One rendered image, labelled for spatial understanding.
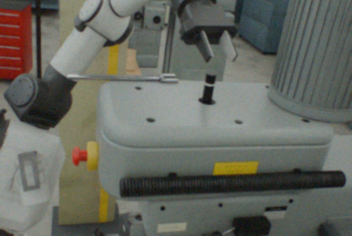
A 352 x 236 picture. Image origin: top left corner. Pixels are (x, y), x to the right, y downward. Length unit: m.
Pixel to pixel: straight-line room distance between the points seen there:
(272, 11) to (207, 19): 7.31
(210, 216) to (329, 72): 0.37
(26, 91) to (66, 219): 2.23
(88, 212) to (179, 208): 2.42
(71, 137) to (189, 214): 2.06
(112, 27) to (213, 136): 0.46
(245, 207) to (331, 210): 0.23
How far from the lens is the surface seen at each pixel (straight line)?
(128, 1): 1.00
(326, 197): 0.96
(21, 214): 1.10
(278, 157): 0.80
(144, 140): 0.69
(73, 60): 1.08
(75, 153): 0.83
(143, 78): 0.88
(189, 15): 0.80
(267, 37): 8.19
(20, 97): 1.09
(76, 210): 3.18
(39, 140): 1.10
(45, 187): 0.99
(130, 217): 1.61
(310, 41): 0.82
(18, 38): 5.42
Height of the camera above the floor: 2.22
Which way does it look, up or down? 24 degrees down
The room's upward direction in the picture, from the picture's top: 8 degrees clockwise
